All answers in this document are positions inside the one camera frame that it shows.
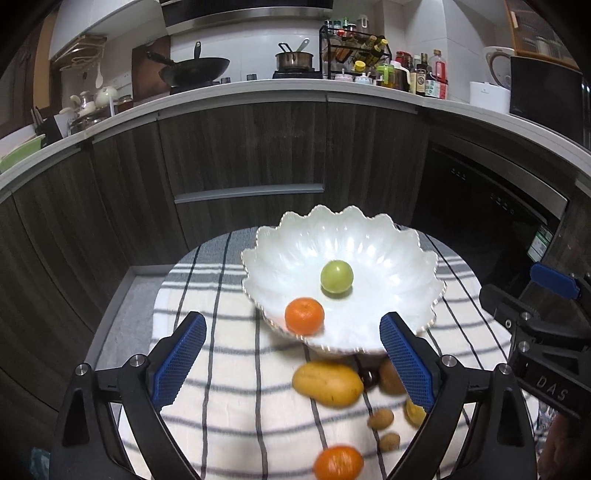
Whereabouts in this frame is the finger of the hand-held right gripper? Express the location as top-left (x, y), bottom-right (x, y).
top-left (530, 263), bottom-right (591, 302)
top-left (479, 284), bottom-right (591, 343)

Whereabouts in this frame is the yellow mango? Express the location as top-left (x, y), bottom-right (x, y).
top-left (292, 361), bottom-right (365, 408)

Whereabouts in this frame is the dark sauce bottle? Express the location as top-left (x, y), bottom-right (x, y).
top-left (414, 54), bottom-right (430, 96)

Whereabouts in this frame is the white grey striped tablecloth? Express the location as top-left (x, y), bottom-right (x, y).
top-left (111, 228), bottom-right (541, 480)

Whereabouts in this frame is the black microwave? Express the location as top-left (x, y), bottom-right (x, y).
top-left (509, 55), bottom-right (586, 141)

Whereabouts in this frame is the built-in black dishwasher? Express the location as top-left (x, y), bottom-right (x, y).
top-left (410, 142), bottom-right (571, 282)

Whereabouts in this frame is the green tray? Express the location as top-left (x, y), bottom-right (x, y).
top-left (0, 134), bottom-right (47, 174)

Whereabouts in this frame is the black spice rack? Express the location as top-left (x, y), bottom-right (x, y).
top-left (320, 18), bottom-right (387, 80)

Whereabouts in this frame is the wall-mounted wire rack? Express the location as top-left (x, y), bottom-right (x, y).
top-left (50, 34), bottom-right (108, 71)

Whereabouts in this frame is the grey drawer handle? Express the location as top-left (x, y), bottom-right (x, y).
top-left (174, 184), bottom-right (325, 204)

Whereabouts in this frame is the orange tangerine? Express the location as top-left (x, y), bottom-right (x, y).
top-left (284, 297), bottom-right (325, 336)
top-left (313, 444), bottom-right (365, 480)

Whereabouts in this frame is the small yellow fruit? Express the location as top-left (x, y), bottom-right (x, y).
top-left (404, 398), bottom-right (428, 428)

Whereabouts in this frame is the wooden wall cabinet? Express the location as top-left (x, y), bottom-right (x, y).
top-left (505, 0), bottom-right (571, 70)

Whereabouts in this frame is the black knife block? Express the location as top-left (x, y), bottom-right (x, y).
top-left (31, 108), bottom-right (63, 144)

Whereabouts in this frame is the black gas stove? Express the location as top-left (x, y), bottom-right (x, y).
top-left (171, 68), bottom-right (321, 92)

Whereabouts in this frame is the green round fruit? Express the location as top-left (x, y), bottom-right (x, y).
top-left (320, 260), bottom-right (354, 295)

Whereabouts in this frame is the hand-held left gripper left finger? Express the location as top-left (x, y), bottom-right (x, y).
top-left (51, 311), bottom-right (208, 480)

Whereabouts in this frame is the dark purple plum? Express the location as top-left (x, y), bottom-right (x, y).
top-left (359, 364), bottom-right (382, 391)

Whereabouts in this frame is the dark wooden kitchen cabinet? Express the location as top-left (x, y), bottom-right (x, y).
top-left (0, 90), bottom-right (431, 416)

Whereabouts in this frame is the steel saucepan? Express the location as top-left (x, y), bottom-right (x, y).
top-left (276, 39), bottom-right (315, 72)

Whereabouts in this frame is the person's right hand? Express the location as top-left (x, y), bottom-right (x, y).
top-left (536, 408), bottom-right (583, 480)

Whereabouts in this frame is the range hood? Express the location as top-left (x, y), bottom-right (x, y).
top-left (159, 0), bottom-right (335, 29)

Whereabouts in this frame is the white electric kettle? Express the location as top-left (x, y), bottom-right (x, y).
top-left (482, 46), bottom-right (516, 90)

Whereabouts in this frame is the white scalloped bowl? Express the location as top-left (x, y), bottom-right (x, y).
top-left (241, 205), bottom-right (448, 365)

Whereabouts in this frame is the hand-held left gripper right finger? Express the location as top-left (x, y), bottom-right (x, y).
top-left (379, 311), bottom-right (539, 480)

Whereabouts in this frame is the dark wooden cutting board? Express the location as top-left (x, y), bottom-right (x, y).
top-left (131, 37), bottom-right (172, 95)

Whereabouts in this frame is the black wok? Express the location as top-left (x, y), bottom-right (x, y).
top-left (147, 41), bottom-right (230, 88)

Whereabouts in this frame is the brown kiwi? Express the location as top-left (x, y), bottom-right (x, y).
top-left (378, 357), bottom-right (409, 395)

